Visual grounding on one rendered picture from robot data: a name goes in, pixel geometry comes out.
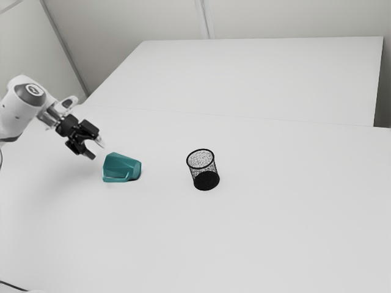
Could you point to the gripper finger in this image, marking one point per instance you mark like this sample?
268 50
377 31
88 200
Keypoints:
89 152
99 142

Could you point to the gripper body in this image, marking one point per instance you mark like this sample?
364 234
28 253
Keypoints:
75 131

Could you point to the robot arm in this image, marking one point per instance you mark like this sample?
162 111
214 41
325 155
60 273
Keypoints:
18 107

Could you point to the teal faceted mug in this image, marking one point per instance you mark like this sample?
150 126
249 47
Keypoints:
120 168

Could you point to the black mesh pen holder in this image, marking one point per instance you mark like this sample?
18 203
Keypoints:
203 169

